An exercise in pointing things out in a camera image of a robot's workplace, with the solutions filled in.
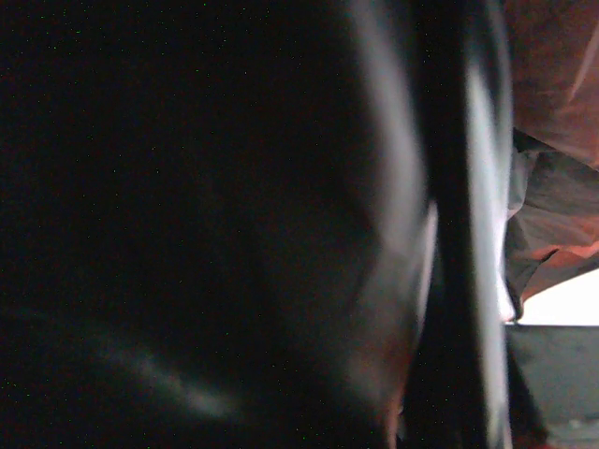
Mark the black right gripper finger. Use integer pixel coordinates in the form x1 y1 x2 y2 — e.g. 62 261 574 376
505 325 598 442

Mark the black folding umbrella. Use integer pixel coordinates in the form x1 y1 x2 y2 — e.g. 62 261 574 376
0 0 599 449

